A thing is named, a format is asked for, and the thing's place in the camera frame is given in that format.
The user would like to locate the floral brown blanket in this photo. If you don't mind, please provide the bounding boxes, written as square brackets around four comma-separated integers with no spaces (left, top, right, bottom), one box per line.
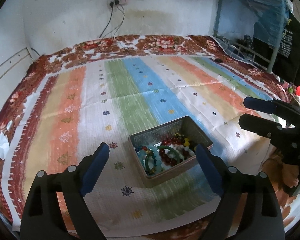
[0,35,300,239]

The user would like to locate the black power cables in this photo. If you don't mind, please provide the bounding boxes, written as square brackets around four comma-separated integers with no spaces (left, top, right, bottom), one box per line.
[98,2,126,40]

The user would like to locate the right hand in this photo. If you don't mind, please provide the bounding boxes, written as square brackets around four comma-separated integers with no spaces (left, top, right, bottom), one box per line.
[261,148,299,194]

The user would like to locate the green jade bangle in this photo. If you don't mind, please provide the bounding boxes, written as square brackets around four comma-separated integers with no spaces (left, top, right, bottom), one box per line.
[143,145,183,176]

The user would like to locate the blue hanging cloth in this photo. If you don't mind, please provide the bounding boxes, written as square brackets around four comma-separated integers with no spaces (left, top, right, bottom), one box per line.
[214,0,291,49]

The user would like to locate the silver metal tin box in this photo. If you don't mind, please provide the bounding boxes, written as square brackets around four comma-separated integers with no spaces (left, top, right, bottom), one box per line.
[128,116,213,188]

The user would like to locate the metal bed frame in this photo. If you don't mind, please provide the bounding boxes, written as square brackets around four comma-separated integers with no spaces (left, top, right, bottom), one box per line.
[212,0,291,74]

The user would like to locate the red bead bracelet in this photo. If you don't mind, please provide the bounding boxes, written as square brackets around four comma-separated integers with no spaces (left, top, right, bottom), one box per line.
[157,134,191,167]

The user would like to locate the white wooden headboard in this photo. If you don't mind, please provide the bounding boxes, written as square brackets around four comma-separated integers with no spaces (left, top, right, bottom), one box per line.
[0,47,33,81]

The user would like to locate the yellow and black bead bracelet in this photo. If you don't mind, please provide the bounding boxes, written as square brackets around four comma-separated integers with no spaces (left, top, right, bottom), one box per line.
[174,132,198,153]

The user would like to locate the hanging black shirt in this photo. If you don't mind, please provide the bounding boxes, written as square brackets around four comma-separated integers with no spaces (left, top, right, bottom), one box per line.
[253,11,300,86]

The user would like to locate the light blue bead bracelet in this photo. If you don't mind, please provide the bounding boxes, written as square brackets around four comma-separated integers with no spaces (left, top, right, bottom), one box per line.
[136,146,171,173]

